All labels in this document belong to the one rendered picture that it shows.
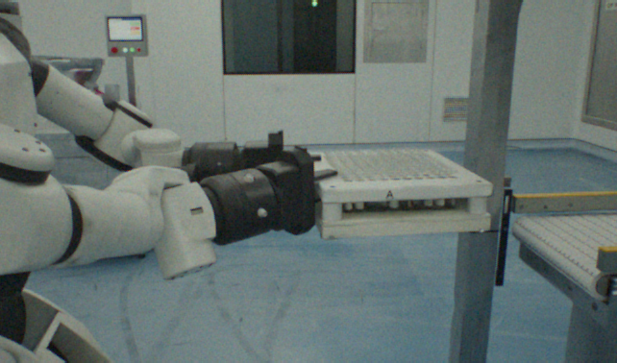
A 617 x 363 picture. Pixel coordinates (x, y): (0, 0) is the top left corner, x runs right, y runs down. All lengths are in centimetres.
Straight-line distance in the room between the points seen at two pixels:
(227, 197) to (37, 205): 27
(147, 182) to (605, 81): 61
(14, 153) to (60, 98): 68
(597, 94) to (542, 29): 595
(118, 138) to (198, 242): 53
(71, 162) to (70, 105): 220
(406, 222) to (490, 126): 35
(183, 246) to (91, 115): 55
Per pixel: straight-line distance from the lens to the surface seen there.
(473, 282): 117
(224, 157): 89
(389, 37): 613
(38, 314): 106
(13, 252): 47
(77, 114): 114
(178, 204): 66
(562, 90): 701
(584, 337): 121
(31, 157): 46
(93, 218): 51
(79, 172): 332
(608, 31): 87
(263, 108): 601
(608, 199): 122
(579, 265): 96
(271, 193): 71
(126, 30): 356
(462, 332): 122
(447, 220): 82
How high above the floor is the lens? 128
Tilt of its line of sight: 15 degrees down
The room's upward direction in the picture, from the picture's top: straight up
